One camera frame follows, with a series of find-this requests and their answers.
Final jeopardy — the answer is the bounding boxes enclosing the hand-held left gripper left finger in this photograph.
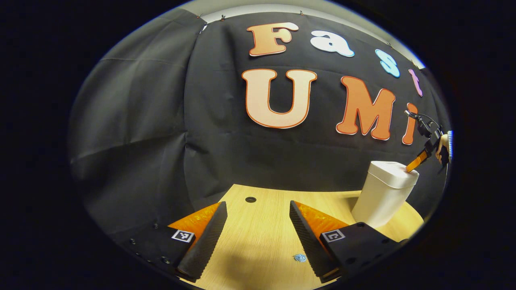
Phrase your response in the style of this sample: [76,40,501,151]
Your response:
[121,201,228,282]

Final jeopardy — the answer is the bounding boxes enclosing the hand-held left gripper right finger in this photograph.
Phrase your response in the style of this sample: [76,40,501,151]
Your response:
[289,200,408,283]

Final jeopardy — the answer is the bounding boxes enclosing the white desktop garbage bin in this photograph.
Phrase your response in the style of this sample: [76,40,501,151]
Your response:
[352,161,420,229]

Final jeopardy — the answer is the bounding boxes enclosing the wooden desktop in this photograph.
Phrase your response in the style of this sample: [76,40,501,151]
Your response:
[183,184,425,290]

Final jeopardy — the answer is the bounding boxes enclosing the black backdrop cloth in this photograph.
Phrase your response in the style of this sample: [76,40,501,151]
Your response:
[69,8,452,242]

